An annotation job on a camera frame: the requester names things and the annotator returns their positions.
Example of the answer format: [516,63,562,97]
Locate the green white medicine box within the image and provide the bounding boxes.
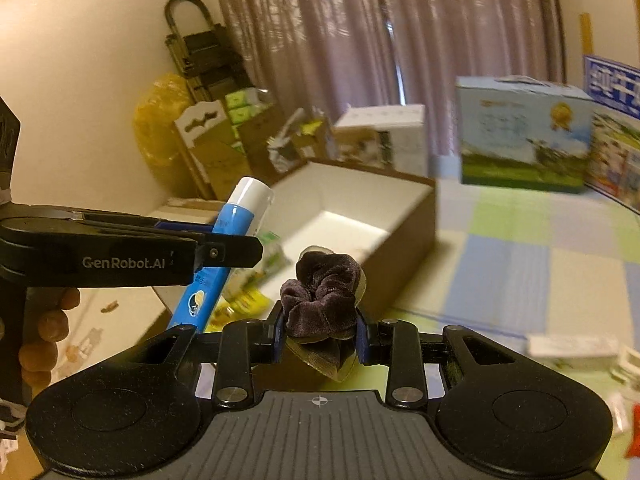
[222,231,290,301]

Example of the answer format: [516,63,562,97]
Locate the white plastic clip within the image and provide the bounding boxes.
[610,346,640,385]

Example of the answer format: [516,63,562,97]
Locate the dark velvet scrunchie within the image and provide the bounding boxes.
[280,246,367,382]

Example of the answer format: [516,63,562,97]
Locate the brown cardboard box white inside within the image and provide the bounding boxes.
[150,156,440,391]

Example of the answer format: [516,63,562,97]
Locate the mauve curtain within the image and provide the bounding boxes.
[219,0,565,156]

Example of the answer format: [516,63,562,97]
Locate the blue cartoon milk carton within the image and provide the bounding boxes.
[584,55,640,211]

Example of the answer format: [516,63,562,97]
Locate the person's left hand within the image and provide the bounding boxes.
[18,287,80,394]

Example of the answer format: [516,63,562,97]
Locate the red candy packet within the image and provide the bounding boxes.
[625,404,640,460]

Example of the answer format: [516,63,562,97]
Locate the stacked green tissue packs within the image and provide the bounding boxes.
[224,87,273,126]

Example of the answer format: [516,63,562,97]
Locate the yellow snack packet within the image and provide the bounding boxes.
[204,287,272,333]

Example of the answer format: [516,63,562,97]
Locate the white product box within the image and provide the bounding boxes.
[333,104,428,177]

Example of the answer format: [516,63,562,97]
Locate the black folding hand cart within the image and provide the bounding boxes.
[164,0,253,102]

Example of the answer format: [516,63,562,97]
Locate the wooden wardrobe handles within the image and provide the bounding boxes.
[579,12,594,55]

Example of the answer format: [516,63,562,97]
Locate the yellow plastic bag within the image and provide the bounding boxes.
[132,73,193,167]

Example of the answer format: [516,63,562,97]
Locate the checked blue green bedsheet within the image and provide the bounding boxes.
[319,154,640,466]

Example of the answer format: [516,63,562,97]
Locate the brown cardboard carton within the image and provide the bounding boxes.
[175,101,285,200]

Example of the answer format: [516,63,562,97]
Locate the blue white cream tube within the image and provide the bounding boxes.
[168,177,273,333]

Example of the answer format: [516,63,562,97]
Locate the green cow milk carton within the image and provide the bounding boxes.
[456,76,594,193]

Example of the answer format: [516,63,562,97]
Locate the long white ointment box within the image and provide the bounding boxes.
[526,334,620,370]

